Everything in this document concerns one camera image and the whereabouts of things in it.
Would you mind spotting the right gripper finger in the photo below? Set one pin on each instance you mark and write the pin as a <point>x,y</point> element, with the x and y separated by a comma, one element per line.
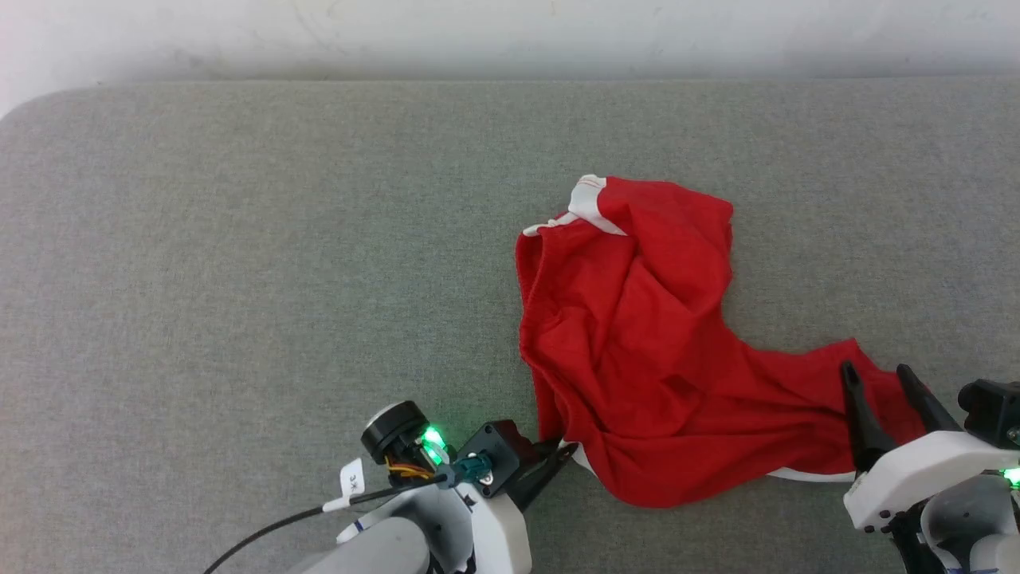
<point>928,410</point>
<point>865,430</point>

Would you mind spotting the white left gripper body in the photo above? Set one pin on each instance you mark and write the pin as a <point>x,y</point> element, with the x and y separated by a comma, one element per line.
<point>502,534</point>

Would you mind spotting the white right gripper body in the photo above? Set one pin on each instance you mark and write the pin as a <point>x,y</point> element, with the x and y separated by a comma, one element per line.
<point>916,470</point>

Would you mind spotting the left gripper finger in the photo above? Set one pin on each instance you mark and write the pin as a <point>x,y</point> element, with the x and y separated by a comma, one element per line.
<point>547,446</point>
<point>538,478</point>

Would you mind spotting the red shorts with white stripes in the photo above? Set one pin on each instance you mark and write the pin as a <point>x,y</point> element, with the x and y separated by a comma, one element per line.
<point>637,335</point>

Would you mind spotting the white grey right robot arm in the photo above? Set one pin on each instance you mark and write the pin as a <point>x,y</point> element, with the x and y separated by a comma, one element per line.
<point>964,518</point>

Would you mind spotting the grey fabric sofa seat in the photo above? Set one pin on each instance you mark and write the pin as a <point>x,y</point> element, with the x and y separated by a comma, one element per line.
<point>239,279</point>

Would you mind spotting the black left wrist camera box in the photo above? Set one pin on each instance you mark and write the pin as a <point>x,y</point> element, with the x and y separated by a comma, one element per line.
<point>494,454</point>

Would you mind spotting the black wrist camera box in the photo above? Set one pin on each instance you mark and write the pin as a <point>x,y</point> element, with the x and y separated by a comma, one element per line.
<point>494,454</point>
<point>992,410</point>

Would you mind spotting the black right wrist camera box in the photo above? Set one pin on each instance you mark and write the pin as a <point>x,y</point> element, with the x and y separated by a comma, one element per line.
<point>992,410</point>

